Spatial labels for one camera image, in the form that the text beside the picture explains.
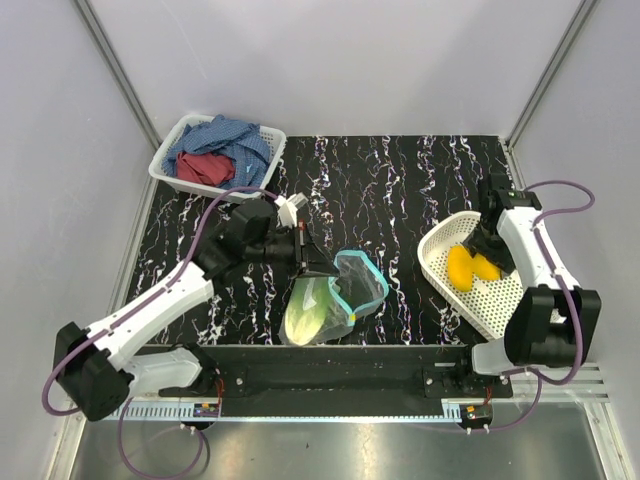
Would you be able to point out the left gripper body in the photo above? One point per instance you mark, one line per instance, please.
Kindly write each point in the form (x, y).
(301, 243)

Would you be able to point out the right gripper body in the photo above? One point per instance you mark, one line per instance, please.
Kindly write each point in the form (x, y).
(488, 244)

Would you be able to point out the yellow fake lemon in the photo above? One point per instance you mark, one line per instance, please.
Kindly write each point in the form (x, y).
(484, 269)
(460, 268)

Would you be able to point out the clear zip top bag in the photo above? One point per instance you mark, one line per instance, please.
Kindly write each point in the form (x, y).
(358, 291)

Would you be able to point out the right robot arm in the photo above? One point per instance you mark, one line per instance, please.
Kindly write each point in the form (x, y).
(551, 328)

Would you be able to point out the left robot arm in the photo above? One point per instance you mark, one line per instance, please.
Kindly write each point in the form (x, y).
(100, 367)

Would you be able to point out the green fake lettuce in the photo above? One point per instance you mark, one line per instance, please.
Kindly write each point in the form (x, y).
(307, 318)

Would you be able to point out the white perforated basket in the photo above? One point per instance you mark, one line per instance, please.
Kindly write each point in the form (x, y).
(488, 306)

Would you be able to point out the black marble pattern mat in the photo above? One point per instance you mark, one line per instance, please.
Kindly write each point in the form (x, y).
(377, 194)

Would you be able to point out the blue patterned cloth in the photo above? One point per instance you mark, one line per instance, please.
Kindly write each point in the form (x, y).
(238, 140)

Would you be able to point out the grey plastic basket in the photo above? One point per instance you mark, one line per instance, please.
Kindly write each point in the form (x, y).
(274, 137)

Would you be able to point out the dark red cloth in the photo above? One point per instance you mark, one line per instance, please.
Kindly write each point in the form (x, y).
(207, 169)

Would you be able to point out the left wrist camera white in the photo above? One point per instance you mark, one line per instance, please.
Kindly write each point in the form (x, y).
(288, 208)

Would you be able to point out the aluminium rail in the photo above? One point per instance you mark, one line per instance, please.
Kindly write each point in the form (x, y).
(362, 406)

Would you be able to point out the right aluminium frame post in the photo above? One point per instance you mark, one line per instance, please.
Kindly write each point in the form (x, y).
(567, 41)

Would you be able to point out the aluminium frame post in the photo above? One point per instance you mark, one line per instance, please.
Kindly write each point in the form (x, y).
(567, 41)
(101, 41)

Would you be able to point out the left aluminium frame post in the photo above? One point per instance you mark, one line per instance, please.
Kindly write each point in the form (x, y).
(101, 41)

